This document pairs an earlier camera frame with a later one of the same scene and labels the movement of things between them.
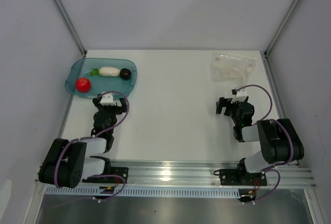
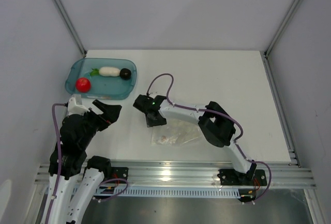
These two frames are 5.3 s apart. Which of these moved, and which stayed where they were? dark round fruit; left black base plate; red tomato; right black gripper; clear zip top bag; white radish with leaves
Moved: right black gripper; clear zip top bag
Stayed: red tomato; white radish with leaves; dark round fruit; left black base plate
